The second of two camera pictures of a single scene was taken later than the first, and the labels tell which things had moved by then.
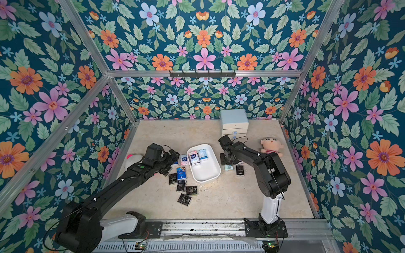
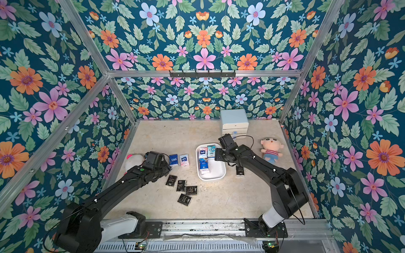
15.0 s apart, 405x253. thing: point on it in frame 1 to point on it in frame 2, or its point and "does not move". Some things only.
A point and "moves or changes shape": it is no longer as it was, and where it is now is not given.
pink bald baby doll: [270, 145] does not move
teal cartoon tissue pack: [228, 167] to [211, 150]
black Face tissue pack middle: [181, 185] does not move
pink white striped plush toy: [131, 159] does not move
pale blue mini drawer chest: [234, 123] does not move
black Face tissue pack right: [191, 190] does not move
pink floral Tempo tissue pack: [184, 161] does not move
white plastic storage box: [209, 170] moves or changes shape
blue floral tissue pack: [181, 173] to [203, 163]
